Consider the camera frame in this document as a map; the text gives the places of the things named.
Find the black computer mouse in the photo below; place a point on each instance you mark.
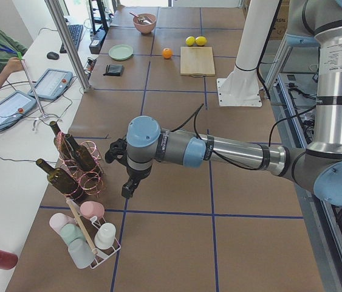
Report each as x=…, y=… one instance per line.
x=52, y=56

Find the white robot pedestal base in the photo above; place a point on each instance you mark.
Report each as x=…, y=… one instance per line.
x=241, y=87

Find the black keyboard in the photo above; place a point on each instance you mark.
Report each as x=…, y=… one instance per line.
x=75, y=31

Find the orange mandarin fruit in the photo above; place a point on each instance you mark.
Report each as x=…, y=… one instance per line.
x=167, y=53

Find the pink bowl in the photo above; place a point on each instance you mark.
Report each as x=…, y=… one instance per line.
x=145, y=28

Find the bamboo cutting board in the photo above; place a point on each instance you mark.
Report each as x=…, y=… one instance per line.
x=197, y=61

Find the lower yellow lemon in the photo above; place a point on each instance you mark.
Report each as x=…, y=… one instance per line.
x=190, y=41

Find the near teach pendant tablet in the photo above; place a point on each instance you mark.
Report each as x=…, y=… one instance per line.
x=14, y=107

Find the pale grey cup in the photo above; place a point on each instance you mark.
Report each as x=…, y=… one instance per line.
x=81, y=253

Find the pale green plate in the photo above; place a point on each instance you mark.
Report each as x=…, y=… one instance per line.
x=121, y=52

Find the upper yellow lemon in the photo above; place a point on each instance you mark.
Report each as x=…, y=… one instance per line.
x=200, y=41

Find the copper wire bottle rack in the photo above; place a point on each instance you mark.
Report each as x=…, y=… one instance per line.
x=91, y=181

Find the aluminium frame post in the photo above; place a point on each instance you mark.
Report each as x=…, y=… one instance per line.
x=56, y=13

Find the folded grey cloth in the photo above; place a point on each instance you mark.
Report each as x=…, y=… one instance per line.
x=115, y=70

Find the yellow lemon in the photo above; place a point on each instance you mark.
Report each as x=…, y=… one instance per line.
x=200, y=41
x=190, y=41

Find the teach pendant tablet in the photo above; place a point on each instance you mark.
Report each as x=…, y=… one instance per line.
x=14, y=107
x=52, y=84

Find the white cup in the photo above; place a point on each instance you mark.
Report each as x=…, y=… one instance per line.
x=105, y=236

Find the dark wine bottle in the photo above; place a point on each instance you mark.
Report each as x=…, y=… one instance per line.
x=61, y=145
x=83, y=157
x=63, y=182

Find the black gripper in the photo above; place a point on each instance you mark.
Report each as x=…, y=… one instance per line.
x=137, y=175

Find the light pink cup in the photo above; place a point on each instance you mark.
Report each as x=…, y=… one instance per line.
x=59, y=220

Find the mint green cup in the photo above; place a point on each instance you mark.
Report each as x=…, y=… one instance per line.
x=70, y=232

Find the metal scoop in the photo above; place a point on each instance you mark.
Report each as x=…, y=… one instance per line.
x=142, y=19

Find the white wire cup rack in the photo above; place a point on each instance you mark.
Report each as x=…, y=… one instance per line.
x=103, y=254

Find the metal stand rod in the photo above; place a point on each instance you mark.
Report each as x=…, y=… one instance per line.
x=44, y=115

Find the upper dark wine bottle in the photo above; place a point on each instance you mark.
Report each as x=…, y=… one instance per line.
x=83, y=157

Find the wooden rack handle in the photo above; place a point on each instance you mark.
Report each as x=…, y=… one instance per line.
x=77, y=218

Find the lower dark wine bottle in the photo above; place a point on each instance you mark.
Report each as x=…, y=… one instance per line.
x=63, y=182

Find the far teach pendant tablet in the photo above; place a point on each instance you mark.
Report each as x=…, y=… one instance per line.
x=52, y=84

